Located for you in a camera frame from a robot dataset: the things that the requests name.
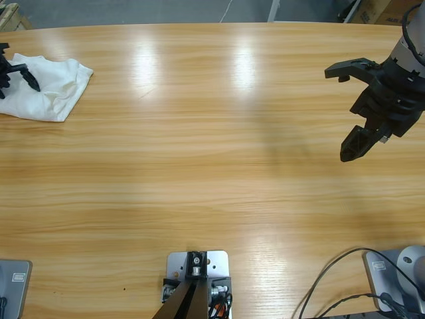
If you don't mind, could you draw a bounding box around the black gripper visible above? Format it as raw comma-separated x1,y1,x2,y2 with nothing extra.
0,53,42,100
339,59,425,163

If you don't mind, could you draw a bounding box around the white T-shirt black logo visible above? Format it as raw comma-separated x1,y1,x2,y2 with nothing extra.
0,53,94,123

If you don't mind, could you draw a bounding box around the wooden pallet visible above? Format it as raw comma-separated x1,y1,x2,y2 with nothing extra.
0,0,33,33

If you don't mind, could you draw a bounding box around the white slanted metal leg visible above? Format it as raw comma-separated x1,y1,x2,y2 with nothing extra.
343,0,363,24

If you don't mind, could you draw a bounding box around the cardboard box green print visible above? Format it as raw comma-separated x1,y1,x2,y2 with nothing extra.
351,0,379,25

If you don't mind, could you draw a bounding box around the cardboard box black lettering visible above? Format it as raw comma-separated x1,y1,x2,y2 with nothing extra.
373,0,416,27

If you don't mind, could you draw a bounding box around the white upright metal leg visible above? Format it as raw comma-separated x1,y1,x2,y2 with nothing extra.
268,0,284,20

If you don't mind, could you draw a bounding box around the white mounting plate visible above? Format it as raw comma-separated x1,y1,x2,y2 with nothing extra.
165,251,232,319

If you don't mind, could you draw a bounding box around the grey base with cables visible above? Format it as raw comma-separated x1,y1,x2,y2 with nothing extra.
292,247,425,319

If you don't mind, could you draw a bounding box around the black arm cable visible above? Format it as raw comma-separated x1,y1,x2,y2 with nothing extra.
401,3,425,67

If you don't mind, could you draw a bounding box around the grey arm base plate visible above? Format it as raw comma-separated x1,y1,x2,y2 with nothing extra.
362,245,425,313
0,259,33,319

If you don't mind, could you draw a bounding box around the thin brown twisted cable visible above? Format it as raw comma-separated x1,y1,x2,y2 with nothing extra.
327,291,383,319

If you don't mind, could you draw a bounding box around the black plug cable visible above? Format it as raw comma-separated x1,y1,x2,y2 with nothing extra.
379,291,425,319

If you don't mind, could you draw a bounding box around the thin white floor cable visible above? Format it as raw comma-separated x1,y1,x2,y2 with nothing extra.
221,0,234,23

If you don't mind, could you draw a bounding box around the black corner bracket silver knob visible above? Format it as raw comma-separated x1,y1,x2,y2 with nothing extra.
207,275,232,302
161,278,183,304

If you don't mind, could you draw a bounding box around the orange and black wire bundle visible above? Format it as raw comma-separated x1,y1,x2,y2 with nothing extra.
208,294,234,319

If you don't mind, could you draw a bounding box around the dark camera post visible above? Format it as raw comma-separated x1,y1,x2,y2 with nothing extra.
155,251,213,319

